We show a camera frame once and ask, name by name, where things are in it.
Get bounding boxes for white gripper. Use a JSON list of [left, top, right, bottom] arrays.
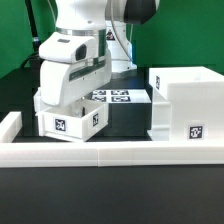
[[39, 32, 112, 117]]

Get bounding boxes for white front drawer tray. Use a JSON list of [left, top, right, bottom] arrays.
[[37, 99, 109, 142]]

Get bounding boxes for white drawer tray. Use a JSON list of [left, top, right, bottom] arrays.
[[33, 89, 43, 112], [37, 99, 109, 142]]

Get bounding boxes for white drawer cabinet box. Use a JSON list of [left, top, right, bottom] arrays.
[[149, 67, 224, 141]]

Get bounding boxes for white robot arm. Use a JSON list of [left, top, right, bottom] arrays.
[[34, 0, 160, 112]]

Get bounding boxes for white rear drawer tray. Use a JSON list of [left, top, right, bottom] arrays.
[[33, 89, 43, 112]]

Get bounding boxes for marker tag sheet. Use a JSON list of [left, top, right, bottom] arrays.
[[92, 89, 151, 103]]

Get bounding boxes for black pole stand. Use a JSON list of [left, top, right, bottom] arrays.
[[24, 0, 43, 69]]

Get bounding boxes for black cable with connector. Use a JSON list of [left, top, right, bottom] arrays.
[[20, 53, 43, 69]]

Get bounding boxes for white U-shaped border frame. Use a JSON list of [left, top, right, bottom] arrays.
[[0, 112, 224, 168]]

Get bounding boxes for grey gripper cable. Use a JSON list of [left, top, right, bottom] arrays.
[[109, 19, 134, 64]]

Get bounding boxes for white thin cable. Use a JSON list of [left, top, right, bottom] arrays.
[[46, 0, 58, 18]]

